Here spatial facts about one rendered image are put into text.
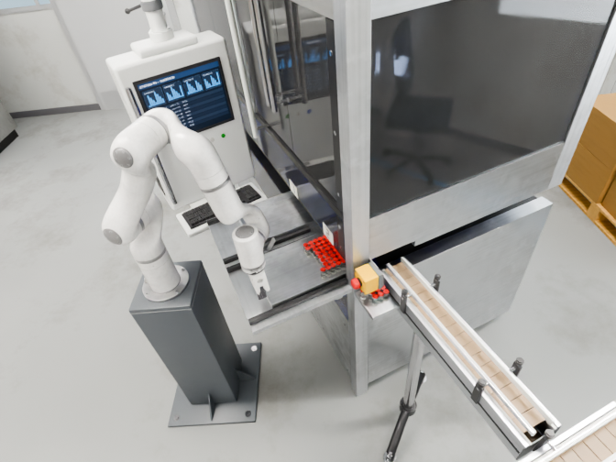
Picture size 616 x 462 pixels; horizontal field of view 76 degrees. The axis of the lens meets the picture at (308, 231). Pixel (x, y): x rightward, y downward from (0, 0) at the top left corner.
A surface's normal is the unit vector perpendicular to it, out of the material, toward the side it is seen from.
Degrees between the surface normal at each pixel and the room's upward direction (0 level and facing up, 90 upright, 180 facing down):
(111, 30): 90
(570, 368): 0
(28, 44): 90
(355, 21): 90
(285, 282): 0
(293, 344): 0
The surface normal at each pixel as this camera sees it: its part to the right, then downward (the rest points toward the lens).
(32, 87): 0.02, 0.67
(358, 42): 0.42, 0.58
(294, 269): -0.10, -0.73
